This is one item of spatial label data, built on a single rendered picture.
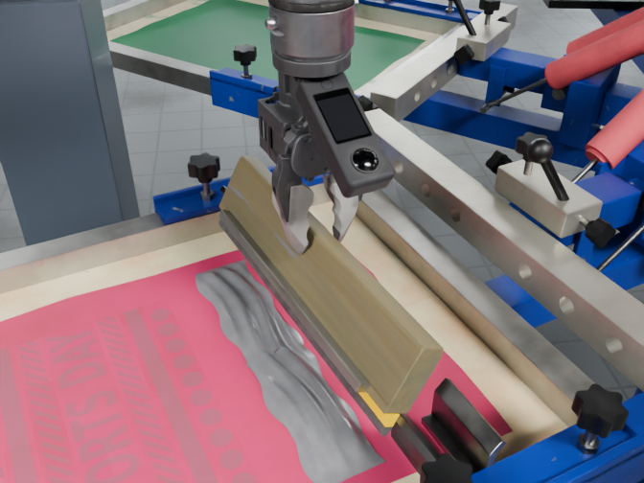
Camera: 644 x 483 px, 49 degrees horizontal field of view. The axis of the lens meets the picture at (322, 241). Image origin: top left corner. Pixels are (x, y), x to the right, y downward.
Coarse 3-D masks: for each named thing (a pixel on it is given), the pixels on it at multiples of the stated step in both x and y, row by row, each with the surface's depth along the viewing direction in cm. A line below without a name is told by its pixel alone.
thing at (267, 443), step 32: (224, 384) 76; (256, 384) 76; (256, 416) 72; (416, 416) 72; (256, 448) 69; (288, 448) 69; (384, 448) 69; (288, 480) 66; (352, 480) 66; (384, 480) 66
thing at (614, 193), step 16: (592, 176) 94; (608, 176) 94; (592, 192) 91; (608, 192) 91; (624, 192) 91; (640, 192) 91; (608, 208) 89; (624, 208) 91; (624, 224) 93; (560, 240) 88
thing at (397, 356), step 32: (256, 160) 86; (256, 192) 82; (256, 224) 81; (320, 224) 75; (288, 256) 75; (320, 256) 71; (352, 256) 71; (320, 288) 70; (352, 288) 67; (384, 288) 67; (320, 320) 70; (352, 320) 66; (384, 320) 63; (416, 320) 63; (352, 352) 66; (384, 352) 62; (416, 352) 60; (384, 384) 62; (416, 384) 61
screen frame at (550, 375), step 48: (96, 240) 91; (144, 240) 93; (192, 240) 97; (384, 240) 96; (432, 240) 91; (0, 288) 87; (432, 288) 88; (480, 288) 83; (480, 336) 81; (528, 336) 77; (528, 384) 75; (576, 384) 71
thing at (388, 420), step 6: (366, 396) 65; (366, 402) 65; (372, 402) 64; (372, 408) 64; (378, 408) 63; (378, 414) 63; (384, 414) 63; (390, 414) 62; (396, 414) 62; (384, 420) 63; (390, 420) 62; (396, 420) 63
